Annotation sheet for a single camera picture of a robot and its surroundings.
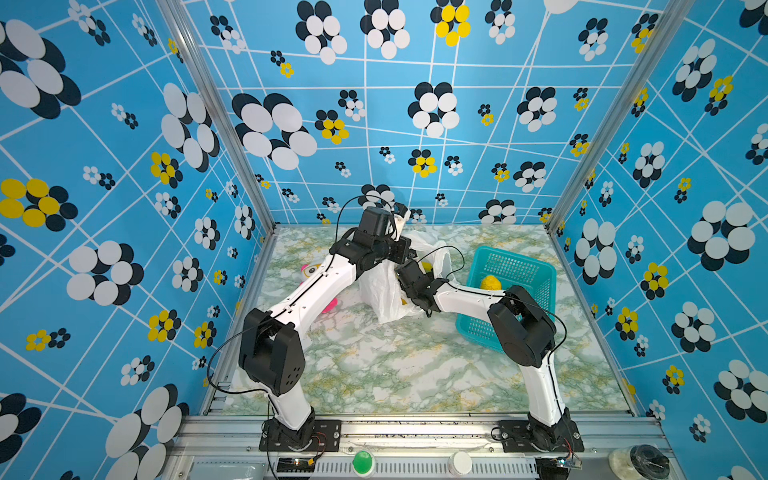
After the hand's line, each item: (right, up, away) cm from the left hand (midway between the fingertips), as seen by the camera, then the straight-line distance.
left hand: (411, 241), depth 83 cm
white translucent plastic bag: (-8, -13, 0) cm, 15 cm away
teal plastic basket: (+43, -12, +16) cm, 48 cm away
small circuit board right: (+35, -51, -15) cm, 64 cm away
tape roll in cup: (+46, -47, -21) cm, 69 cm away
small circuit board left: (-29, -55, -10) cm, 63 cm away
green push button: (-11, -48, -19) cm, 53 cm away
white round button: (+10, -49, -18) cm, 53 cm away
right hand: (+4, -11, +17) cm, 21 cm away
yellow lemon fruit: (+26, -13, +13) cm, 32 cm away
